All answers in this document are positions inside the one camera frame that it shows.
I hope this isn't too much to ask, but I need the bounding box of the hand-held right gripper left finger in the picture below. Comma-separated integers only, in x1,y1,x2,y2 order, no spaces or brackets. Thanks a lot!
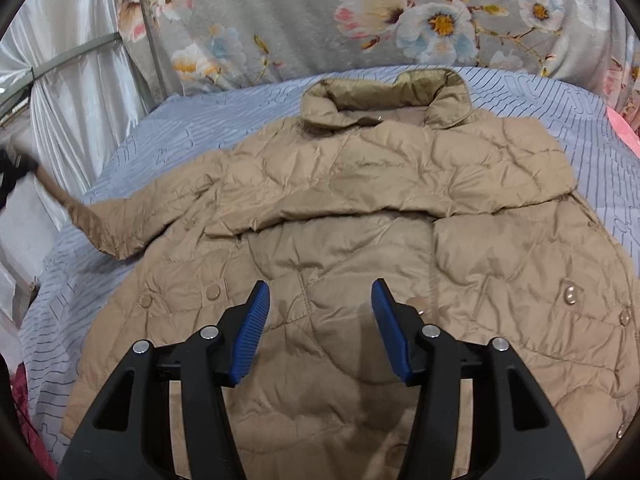
57,280,271,480

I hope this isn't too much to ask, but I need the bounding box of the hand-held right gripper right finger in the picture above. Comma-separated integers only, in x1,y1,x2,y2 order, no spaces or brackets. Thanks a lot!
370,278,586,480

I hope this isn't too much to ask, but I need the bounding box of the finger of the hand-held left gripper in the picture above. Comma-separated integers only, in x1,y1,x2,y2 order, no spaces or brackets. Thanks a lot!
0,147,40,208

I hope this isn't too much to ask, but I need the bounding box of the tan quilted puffer jacket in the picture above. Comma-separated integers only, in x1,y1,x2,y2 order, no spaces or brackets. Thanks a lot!
62,71,640,480

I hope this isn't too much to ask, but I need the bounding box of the grey metal bar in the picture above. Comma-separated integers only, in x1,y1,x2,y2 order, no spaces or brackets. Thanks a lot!
30,32,123,81

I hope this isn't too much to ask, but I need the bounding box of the grey striped bed sheet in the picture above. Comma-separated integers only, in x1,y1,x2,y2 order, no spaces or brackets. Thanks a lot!
17,65,640,461

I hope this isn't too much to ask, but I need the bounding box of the red patterned cloth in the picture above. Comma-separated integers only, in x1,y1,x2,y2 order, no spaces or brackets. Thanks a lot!
7,360,58,466

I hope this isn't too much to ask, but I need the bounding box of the pink cloth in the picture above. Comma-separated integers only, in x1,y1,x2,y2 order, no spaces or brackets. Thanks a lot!
607,107,640,153

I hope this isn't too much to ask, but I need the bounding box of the grey floral blanket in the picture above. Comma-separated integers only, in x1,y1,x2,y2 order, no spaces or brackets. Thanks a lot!
115,0,640,126

